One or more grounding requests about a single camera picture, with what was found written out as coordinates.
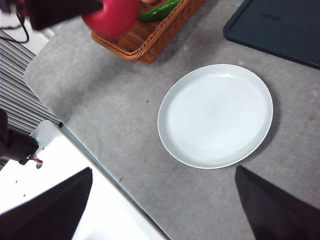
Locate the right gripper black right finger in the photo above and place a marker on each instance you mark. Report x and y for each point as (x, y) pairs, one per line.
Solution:
(280, 215)

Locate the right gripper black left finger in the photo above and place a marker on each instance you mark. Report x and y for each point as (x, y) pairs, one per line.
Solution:
(45, 215)

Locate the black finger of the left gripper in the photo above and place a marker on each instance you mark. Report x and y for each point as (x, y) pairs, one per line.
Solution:
(60, 11)

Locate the red tomato with green stem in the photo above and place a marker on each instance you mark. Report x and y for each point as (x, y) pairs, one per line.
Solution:
(112, 20)

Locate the grey ribbed panel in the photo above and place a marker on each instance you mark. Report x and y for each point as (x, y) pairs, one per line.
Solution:
(15, 87)

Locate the pale pink egg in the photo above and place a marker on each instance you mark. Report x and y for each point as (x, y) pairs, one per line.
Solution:
(150, 1)

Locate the green chili pepper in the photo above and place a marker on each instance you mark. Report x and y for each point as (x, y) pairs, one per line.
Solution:
(155, 12)

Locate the brown wicker basket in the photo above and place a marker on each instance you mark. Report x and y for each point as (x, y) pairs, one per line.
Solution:
(155, 42)

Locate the white round plate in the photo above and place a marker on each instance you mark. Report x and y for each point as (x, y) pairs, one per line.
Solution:
(215, 115)

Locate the black rectangular tray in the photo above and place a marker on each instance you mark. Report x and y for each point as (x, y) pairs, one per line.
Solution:
(275, 25)

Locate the white rounded camera mount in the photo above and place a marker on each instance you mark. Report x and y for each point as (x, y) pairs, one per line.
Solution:
(47, 135)

